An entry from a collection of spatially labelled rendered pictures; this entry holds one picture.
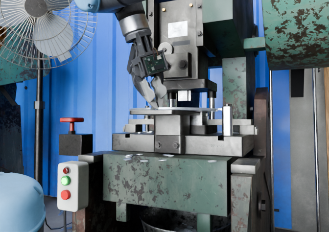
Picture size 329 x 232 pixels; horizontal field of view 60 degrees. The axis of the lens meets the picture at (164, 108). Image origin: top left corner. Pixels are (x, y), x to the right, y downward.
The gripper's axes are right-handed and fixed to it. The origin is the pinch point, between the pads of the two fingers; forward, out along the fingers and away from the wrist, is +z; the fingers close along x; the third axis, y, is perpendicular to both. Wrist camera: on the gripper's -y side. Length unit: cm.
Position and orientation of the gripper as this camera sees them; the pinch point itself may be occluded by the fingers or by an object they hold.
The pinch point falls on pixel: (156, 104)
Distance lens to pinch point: 80.9
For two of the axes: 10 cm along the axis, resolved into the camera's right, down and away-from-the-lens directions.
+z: 3.0, 9.5, 1.0
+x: 8.6, -3.1, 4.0
